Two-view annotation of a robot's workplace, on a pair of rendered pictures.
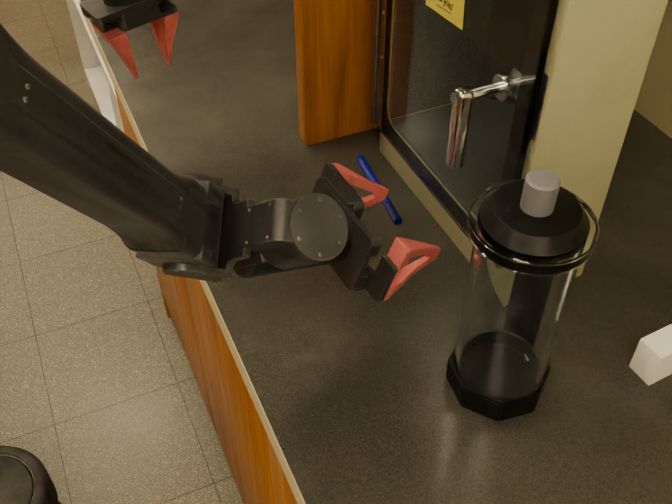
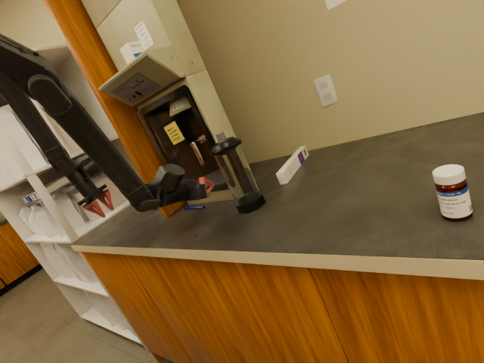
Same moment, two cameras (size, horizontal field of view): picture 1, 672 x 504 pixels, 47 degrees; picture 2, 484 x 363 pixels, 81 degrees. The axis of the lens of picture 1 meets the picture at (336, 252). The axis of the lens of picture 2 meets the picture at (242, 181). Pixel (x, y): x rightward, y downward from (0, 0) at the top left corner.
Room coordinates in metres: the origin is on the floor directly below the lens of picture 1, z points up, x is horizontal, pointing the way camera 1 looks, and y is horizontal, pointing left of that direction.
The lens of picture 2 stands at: (-0.34, 0.19, 1.30)
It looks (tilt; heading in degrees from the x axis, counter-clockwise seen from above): 17 degrees down; 336
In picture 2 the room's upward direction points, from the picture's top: 24 degrees counter-clockwise
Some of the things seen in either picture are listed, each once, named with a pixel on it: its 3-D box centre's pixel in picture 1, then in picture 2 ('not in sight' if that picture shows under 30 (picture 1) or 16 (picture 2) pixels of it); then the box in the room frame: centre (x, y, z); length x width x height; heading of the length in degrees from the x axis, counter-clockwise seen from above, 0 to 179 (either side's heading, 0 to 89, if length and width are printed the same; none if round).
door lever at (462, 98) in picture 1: (473, 123); (200, 150); (0.63, -0.13, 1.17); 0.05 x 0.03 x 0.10; 114
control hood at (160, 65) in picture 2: not in sight; (139, 82); (0.72, -0.07, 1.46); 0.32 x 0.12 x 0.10; 24
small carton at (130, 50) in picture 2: not in sight; (134, 54); (0.68, -0.09, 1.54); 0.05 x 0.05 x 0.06; 25
